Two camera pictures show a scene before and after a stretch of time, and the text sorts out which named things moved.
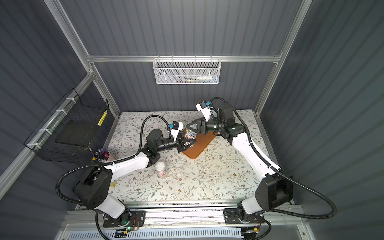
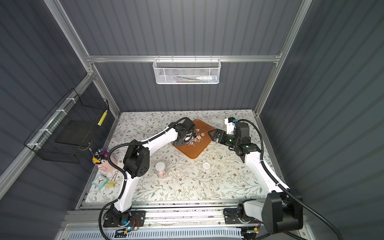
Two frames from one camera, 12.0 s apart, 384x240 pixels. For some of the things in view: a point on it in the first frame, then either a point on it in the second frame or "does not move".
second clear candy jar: (160, 168) does not move
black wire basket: (70, 128) does not move
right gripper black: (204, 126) -> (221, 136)
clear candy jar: (190, 135) does not move
